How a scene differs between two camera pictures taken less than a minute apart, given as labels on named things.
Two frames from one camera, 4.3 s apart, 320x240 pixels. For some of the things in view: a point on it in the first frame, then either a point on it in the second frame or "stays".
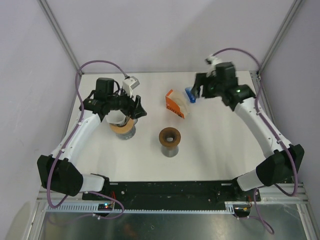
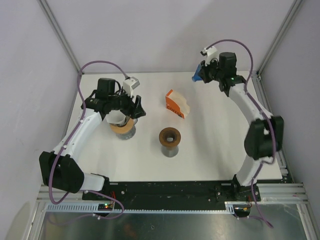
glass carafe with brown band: x=170 y=151 stays
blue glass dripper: x=191 y=96 -> x=196 y=77
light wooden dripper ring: x=124 y=129 stays
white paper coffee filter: x=116 y=116 stays
